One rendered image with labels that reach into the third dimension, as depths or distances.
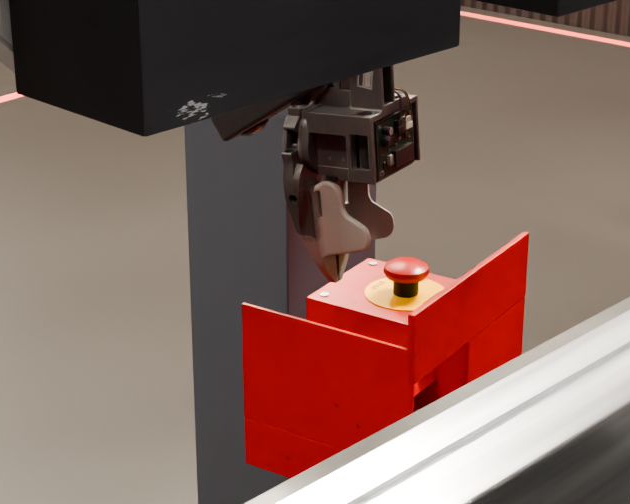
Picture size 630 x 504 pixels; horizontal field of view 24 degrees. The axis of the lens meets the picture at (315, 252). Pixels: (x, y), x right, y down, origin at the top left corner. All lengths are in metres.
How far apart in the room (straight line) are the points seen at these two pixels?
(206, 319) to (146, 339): 1.00
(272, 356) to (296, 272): 0.67
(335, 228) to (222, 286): 0.81
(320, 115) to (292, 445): 0.28
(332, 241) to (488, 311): 0.15
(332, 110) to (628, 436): 0.46
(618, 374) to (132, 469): 1.85
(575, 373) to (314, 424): 0.48
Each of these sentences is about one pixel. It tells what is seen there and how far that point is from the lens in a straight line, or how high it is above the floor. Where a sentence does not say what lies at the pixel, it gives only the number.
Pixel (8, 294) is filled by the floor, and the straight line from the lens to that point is 3.22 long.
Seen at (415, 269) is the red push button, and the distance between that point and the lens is 1.25.
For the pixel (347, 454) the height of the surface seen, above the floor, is 0.88.
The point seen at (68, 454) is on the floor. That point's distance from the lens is 2.59.
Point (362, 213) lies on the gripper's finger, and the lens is 1.17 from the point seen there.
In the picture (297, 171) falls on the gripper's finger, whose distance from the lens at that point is 1.11.
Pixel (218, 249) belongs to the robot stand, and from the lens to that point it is 1.92.
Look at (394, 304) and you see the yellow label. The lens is 1.25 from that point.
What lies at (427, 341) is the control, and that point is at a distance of 1.12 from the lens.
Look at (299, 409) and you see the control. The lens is 1.19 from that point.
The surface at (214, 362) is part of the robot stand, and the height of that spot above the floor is 0.40.
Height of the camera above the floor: 1.31
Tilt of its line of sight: 23 degrees down
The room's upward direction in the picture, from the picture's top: straight up
